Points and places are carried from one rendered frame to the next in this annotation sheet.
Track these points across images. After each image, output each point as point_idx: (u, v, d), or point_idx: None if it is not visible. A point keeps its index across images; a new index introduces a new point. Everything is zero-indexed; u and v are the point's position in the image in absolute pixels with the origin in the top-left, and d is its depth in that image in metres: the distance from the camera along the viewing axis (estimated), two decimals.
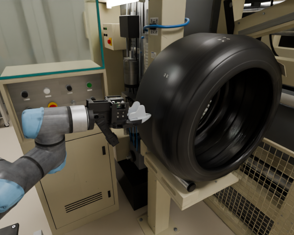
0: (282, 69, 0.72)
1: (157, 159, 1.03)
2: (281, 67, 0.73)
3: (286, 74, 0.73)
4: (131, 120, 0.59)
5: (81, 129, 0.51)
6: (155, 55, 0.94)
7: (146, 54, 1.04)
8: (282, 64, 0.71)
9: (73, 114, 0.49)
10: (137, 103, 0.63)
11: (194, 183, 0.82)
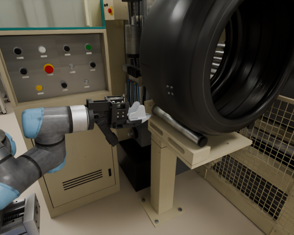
0: None
1: (163, 121, 0.94)
2: None
3: None
4: (131, 120, 0.59)
5: (81, 129, 0.51)
6: None
7: (150, 7, 0.95)
8: None
9: (73, 114, 0.49)
10: (137, 103, 0.63)
11: (198, 145, 0.72)
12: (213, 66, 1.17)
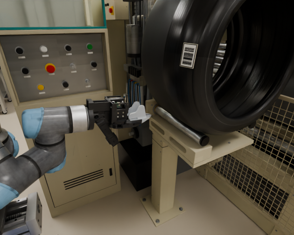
0: (191, 58, 0.49)
1: (164, 120, 0.94)
2: (187, 58, 0.50)
3: (196, 48, 0.48)
4: (131, 120, 0.59)
5: (81, 129, 0.51)
6: None
7: (151, 7, 0.95)
8: (187, 65, 0.50)
9: (73, 114, 0.49)
10: (137, 103, 0.63)
11: (206, 141, 0.74)
12: (214, 66, 1.17)
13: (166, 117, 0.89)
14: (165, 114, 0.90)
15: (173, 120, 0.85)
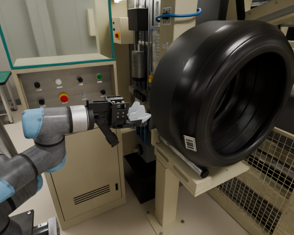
0: (192, 144, 0.65)
1: (168, 148, 1.04)
2: (189, 145, 0.65)
3: (194, 141, 0.62)
4: (131, 120, 0.59)
5: (81, 129, 0.51)
6: (167, 45, 0.95)
7: (157, 44, 1.05)
8: (192, 149, 0.66)
9: (73, 114, 0.49)
10: (137, 103, 0.63)
11: (207, 171, 0.83)
12: None
13: (170, 148, 0.99)
14: (168, 146, 1.00)
15: (176, 154, 0.95)
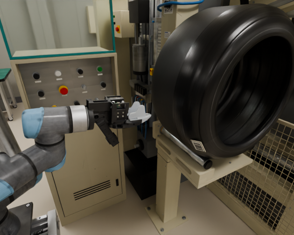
0: (200, 146, 0.67)
1: (170, 141, 1.02)
2: (198, 147, 0.67)
3: (201, 144, 0.64)
4: (131, 120, 0.59)
5: (81, 129, 0.51)
6: (169, 35, 0.93)
7: (158, 35, 1.03)
8: (201, 150, 0.68)
9: (73, 114, 0.49)
10: (137, 103, 0.63)
11: (205, 161, 0.79)
12: None
13: None
14: None
15: None
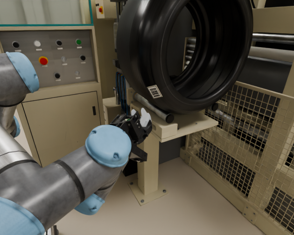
0: (157, 92, 0.73)
1: (142, 106, 1.08)
2: (155, 93, 0.74)
3: (157, 87, 0.71)
4: (145, 125, 0.58)
5: (126, 162, 0.46)
6: None
7: None
8: (158, 96, 0.75)
9: None
10: (133, 111, 0.61)
11: (167, 115, 0.85)
12: (191, 59, 1.31)
13: None
14: None
15: None
